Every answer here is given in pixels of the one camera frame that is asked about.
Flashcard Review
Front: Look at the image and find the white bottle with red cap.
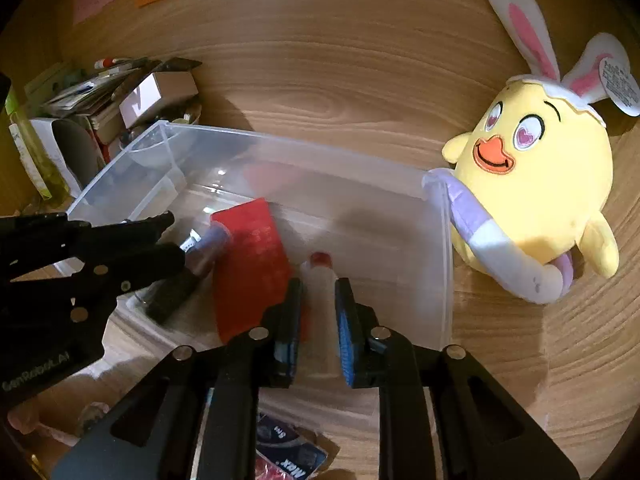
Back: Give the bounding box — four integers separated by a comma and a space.
300, 252, 342, 376

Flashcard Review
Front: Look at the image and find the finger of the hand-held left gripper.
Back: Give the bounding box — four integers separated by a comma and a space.
79, 244, 187, 303
84, 210, 177, 257

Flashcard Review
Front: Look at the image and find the yellow chick plush toy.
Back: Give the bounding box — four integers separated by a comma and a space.
422, 0, 640, 306

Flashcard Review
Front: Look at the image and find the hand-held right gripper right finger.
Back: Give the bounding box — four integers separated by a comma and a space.
334, 277, 583, 480

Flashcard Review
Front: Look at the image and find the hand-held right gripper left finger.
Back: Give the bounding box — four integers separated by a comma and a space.
50, 277, 306, 480

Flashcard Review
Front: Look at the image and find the pile of booklets and papers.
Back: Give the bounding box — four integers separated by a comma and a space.
27, 57, 203, 148

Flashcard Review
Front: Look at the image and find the blue printed packet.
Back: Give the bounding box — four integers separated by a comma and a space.
255, 412, 331, 480

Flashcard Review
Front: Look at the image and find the small white cardboard box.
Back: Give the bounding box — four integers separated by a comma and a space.
118, 71, 200, 130

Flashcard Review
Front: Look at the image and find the red flat packet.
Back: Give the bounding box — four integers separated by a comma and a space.
210, 197, 294, 343

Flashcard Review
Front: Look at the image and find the purple cosmetic tube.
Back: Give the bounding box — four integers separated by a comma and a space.
184, 225, 234, 282

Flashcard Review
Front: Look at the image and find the black rectangular item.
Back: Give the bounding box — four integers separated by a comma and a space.
145, 270, 199, 326

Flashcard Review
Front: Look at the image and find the clear plastic storage bin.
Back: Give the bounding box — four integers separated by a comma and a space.
66, 120, 456, 391

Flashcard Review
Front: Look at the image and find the white open container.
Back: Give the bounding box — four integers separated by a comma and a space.
10, 117, 107, 197

